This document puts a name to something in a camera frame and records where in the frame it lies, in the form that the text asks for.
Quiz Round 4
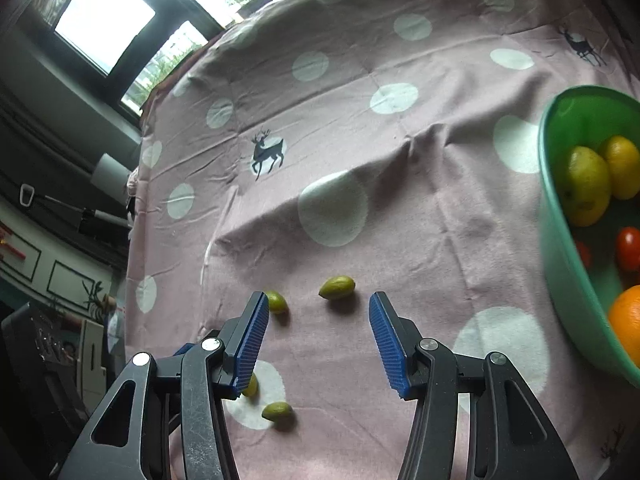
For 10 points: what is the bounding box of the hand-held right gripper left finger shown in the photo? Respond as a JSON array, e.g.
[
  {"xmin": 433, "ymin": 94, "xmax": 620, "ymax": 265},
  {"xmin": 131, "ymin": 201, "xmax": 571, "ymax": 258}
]
[{"xmin": 50, "ymin": 291, "xmax": 271, "ymax": 480}]

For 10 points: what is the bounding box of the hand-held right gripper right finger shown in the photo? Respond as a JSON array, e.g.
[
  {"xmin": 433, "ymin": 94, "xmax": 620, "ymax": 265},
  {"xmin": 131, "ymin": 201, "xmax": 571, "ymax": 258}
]
[{"xmin": 369, "ymin": 291, "xmax": 581, "ymax": 480}]

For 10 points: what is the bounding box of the green plastic bowl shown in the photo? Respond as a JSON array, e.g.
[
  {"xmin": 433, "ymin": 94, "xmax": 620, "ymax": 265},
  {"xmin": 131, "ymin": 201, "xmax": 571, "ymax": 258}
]
[{"xmin": 537, "ymin": 85, "xmax": 640, "ymax": 376}]

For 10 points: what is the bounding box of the orange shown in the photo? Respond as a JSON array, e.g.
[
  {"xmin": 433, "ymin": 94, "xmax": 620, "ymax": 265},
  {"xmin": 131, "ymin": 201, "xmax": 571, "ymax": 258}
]
[{"xmin": 608, "ymin": 285, "xmax": 640, "ymax": 356}]

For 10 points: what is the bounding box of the yellow-green lemon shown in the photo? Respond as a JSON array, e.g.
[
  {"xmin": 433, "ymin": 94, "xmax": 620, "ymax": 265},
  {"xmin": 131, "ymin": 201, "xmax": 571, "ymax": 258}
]
[{"xmin": 565, "ymin": 146, "xmax": 612, "ymax": 227}]

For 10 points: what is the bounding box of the round yellow lemon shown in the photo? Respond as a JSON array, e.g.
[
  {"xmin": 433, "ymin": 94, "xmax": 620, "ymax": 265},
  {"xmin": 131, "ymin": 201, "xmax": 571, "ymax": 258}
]
[{"xmin": 599, "ymin": 135, "xmax": 640, "ymax": 200}]

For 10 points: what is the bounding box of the colourful box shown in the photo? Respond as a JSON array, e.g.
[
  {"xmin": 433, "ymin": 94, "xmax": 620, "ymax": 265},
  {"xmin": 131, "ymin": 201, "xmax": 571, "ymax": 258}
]
[{"xmin": 102, "ymin": 310, "xmax": 126, "ymax": 356}]

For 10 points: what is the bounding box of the pink dotted deer blanket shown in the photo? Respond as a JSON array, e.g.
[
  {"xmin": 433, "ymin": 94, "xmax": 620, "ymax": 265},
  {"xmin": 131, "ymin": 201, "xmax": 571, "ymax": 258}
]
[{"xmin": 122, "ymin": 0, "xmax": 640, "ymax": 480}]

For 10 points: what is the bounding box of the small potted plant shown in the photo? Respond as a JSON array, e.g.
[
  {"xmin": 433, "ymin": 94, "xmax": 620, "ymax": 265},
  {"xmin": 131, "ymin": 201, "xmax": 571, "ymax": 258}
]
[{"xmin": 82, "ymin": 280, "xmax": 118, "ymax": 326}]

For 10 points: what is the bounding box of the stick vacuum cleaner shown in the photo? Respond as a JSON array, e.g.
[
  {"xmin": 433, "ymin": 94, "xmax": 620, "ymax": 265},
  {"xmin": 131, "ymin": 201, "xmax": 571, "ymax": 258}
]
[{"xmin": 19, "ymin": 184, "xmax": 132, "ymax": 241}]

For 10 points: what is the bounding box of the black electronic device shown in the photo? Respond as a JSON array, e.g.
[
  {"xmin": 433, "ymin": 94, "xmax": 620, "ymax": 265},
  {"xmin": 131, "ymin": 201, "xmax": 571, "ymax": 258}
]
[{"xmin": 0, "ymin": 302, "xmax": 88, "ymax": 466}]

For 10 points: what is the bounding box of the white cylinder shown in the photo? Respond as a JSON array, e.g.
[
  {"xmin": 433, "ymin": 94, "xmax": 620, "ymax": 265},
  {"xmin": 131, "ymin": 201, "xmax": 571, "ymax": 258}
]
[{"xmin": 89, "ymin": 154, "xmax": 132, "ymax": 206}]

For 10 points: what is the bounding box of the planter with green grass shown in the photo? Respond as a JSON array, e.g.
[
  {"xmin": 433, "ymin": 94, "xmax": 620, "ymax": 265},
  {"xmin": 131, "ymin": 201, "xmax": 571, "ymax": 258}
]
[{"xmin": 125, "ymin": 40, "xmax": 206, "ymax": 106}]

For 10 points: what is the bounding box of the black framed window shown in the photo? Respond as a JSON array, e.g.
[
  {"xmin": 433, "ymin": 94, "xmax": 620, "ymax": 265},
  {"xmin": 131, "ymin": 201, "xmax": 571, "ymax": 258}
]
[{"xmin": 30, "ymin": 0, "xmax": 351, "ymax": 111}]

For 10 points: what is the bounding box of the red wall decoration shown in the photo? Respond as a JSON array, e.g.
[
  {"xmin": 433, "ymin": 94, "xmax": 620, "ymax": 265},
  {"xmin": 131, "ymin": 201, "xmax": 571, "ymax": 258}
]
[{"xmin": 0, "ymin": 225, "xmax": 18, "ymax": 261}]

